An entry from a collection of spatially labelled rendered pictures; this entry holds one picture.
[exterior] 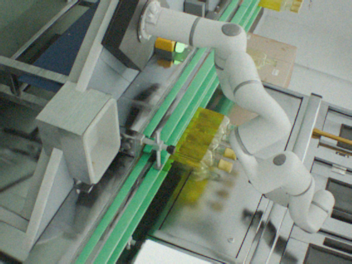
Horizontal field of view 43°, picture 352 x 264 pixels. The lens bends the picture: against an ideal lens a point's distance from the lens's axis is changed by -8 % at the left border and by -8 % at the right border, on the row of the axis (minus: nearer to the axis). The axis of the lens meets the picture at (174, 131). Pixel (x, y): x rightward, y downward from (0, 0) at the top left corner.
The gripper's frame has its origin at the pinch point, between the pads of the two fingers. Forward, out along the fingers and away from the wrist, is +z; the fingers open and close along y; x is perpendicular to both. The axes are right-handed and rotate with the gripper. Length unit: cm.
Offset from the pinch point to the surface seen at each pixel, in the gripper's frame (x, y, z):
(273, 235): 8.2, -12.9, -15.2
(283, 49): -374, -230, 149
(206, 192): 7.5, -12.7, 14.0
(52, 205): 55, 9, 37
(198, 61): -21.4, 13.9, 40.7
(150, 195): 26.2, -3.4, 23.6
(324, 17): -566, -274, 163
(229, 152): -1.7, 1.5, 12.5
